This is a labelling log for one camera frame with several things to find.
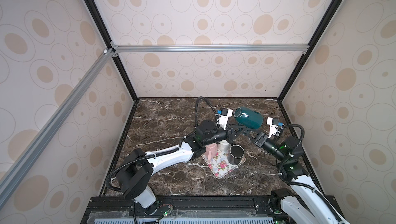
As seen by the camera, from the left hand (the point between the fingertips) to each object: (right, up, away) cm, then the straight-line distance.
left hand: (250, 129), depth 64 cm
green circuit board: (-35, -38, +7) cm, 53 cm away
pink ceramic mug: (-15, -13, +19) cm, 27 cm away
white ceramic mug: (-7, -12, +25) cm, 29 cm away
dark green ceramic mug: (-1, +5, -1) cm, 5 cm away
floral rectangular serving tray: (-9, -23, +22) cm, 33 cm away
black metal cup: (-2, -15, +17) cm, 23 cm away
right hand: (0, -1, +5) cm, 5 cm away
